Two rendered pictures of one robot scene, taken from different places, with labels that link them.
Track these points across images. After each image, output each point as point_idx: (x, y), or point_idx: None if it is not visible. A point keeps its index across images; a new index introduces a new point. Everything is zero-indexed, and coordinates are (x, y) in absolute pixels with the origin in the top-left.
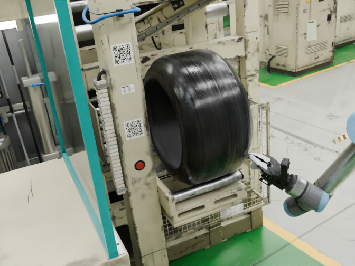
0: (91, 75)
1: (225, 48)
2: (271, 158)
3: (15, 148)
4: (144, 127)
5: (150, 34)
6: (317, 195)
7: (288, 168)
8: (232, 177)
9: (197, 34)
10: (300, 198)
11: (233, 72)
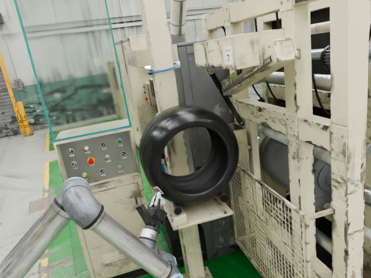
0: (239, 106)
1: (311, 130)
2: (157, 206)
3: None
4: None
5: (228, 89)
6: None
7: (138, 211)
8: (172, 205)
9: (289, 103)
10: None
11: (158, 129)
